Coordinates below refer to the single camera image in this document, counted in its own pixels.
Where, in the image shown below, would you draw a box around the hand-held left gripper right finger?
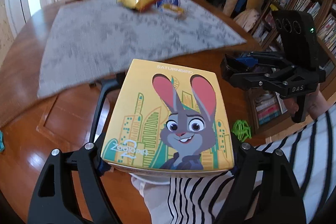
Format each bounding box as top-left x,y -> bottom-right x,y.
218,135 -> 306,224

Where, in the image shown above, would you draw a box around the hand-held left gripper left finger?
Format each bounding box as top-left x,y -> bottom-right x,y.
27,132 -> 121,224

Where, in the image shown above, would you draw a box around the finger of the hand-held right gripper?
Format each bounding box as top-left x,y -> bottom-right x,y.
220,55 -> 289,92
235,50 -> 298,73

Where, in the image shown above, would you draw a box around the yellow rabbit-print box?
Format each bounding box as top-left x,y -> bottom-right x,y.
101,59 -> 235,178

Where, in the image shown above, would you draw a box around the person's right hand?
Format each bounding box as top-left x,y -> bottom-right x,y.
286,84 -> 330,121

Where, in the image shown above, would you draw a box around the green plastic toy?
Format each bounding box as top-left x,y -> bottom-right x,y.
232,119 -> 254,142

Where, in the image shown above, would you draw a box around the rows of shelved books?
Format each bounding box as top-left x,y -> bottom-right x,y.
252,0 -> 336,126

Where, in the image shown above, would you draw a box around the cream jacket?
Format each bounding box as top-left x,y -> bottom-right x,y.
234,9 -> 261,33

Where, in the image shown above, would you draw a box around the striped shirt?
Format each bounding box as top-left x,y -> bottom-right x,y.
148,109 -> 336,224

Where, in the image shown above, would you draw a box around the white cloth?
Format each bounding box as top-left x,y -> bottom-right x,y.
131,173 -> 174,224

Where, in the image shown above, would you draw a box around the small yellow brown packet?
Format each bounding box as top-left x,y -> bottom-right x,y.
161,3 -> 185,16

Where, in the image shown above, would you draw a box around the grey leaf-pattern placemat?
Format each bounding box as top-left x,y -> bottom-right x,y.
37,0 -> 247,98

